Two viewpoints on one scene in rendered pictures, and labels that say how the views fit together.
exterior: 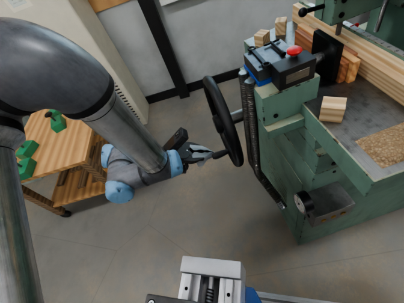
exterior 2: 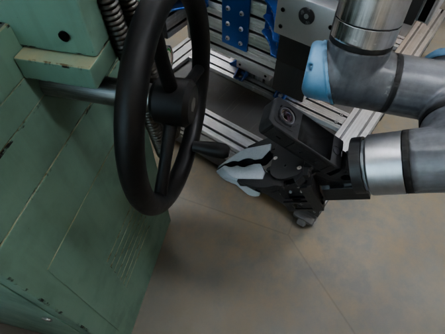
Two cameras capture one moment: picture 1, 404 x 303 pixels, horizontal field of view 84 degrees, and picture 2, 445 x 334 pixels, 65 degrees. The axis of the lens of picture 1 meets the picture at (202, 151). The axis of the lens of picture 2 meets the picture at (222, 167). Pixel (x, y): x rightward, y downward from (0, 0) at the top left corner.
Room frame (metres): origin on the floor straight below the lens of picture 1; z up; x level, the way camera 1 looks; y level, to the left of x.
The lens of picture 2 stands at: (0.80, 0.02, 1.12)
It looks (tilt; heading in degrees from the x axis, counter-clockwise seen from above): 54 degrees down; 189
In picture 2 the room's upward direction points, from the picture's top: straight up
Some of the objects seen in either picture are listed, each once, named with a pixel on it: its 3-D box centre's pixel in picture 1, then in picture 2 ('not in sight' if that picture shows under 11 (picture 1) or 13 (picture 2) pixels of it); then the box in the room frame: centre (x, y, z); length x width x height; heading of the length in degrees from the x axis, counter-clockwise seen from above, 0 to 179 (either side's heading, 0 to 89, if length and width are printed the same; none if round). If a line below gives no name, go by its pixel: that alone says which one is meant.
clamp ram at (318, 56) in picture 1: (312, 60); not in sight; (0.42, -0.33, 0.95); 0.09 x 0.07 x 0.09; 176
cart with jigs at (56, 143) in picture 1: (76, 152); not in sight; (1.29, 0.81, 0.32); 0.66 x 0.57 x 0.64; 170
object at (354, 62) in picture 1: (323, 50); not in sight; (0.46, -0.39, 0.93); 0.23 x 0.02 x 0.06; 176
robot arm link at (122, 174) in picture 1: (125, 180); (437, 91); (0.43, 0.23, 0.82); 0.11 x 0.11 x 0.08; 83
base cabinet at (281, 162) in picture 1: (336, 154); (16, 209); (0.46, -0.55, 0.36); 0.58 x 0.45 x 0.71; 86
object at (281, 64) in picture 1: (276, 62); not in sight; (0.42, -0.23, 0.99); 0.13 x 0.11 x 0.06; 176
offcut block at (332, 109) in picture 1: (332, 109); not in sight; (0.28, -0.29, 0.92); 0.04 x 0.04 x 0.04; 46
